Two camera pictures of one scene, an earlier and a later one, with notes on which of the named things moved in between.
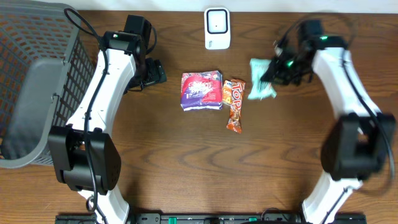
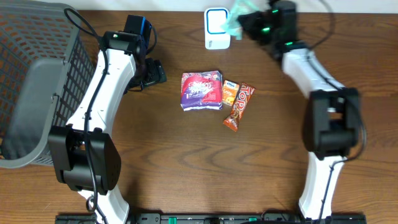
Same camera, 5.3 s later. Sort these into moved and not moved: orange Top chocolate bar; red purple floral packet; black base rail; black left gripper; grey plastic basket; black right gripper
Moved: orange Top chocolate bar; black right gripper
Not moved: black left gripper; red purple floral packet; grey plastic basket; black base rail
